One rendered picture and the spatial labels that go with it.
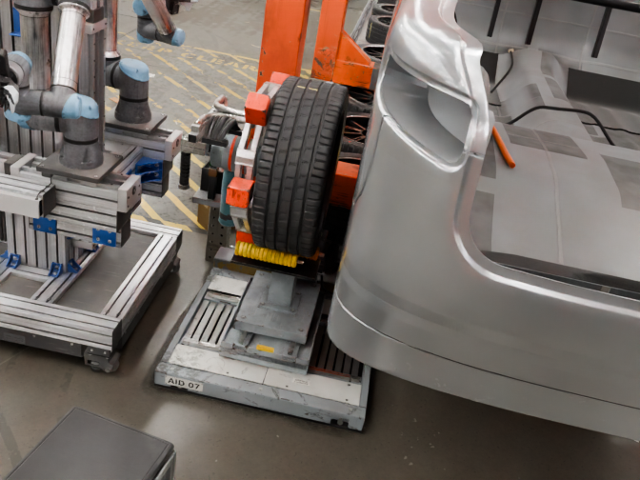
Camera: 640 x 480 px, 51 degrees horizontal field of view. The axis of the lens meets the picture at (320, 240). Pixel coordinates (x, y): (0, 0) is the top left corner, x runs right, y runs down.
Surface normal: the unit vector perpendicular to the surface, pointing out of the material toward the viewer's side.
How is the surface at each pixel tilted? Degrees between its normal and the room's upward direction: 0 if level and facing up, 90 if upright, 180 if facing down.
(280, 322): 0
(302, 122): 39
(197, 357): 0
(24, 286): 0
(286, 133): 49
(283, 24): 90
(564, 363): 108
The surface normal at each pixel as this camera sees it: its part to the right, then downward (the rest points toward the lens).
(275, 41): -0.14, 0.47
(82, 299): 0.16, -0.86
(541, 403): -0.21, 0.63
